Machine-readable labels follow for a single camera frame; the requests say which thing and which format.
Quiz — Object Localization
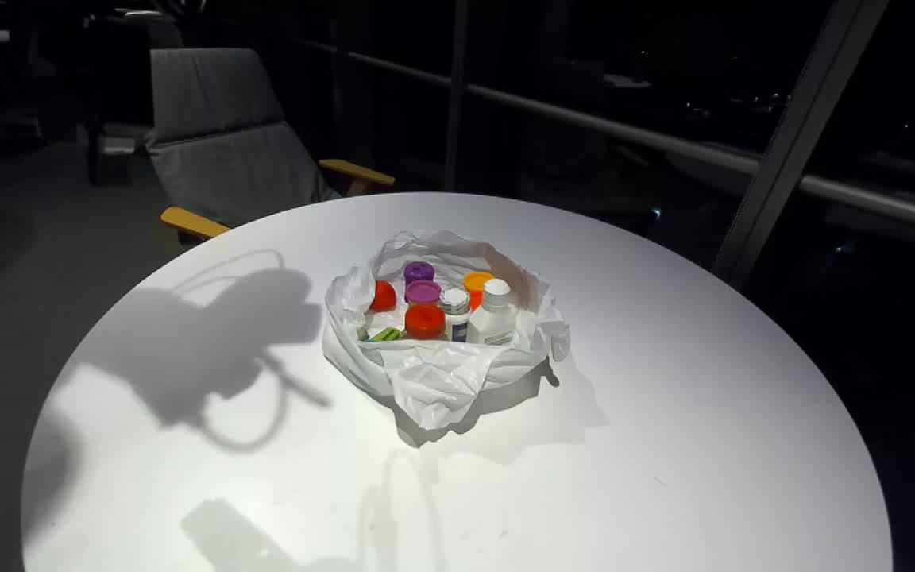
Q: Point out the grey armchair wooden arms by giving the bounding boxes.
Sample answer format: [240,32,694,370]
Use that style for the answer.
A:
[145,48,395,241]

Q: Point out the yellow-orange lid play-doh can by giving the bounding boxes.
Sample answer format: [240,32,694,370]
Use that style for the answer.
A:
[462,270,493,291]

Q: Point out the orange-red lid play-doh can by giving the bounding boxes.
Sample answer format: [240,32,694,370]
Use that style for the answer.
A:
[465,291,481,311]

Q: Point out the green object in bag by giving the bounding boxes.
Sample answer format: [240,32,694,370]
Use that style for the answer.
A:
[367,326,402,342]

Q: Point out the metal window railing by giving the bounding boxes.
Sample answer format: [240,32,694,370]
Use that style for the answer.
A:
[302,39,915,224]

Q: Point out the purple lid play-doh can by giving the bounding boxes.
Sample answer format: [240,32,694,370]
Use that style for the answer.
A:
[402,279,441,305]
[402,259,436,284]

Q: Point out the white plastic bag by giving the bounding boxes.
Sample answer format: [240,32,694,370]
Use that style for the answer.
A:
[324,232,568,433]

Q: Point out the red round object in bag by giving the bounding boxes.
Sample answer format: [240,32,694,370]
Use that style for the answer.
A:
[367,279,398,311]

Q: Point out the white square plastic bottle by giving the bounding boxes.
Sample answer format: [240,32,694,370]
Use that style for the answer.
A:
[469,279,514,345]

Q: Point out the small grey lid pill bottle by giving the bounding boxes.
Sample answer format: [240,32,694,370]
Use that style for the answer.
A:
[441,288,469,342]

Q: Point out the red lid spice jar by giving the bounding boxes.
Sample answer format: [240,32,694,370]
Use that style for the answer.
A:
[402,305,444,339]

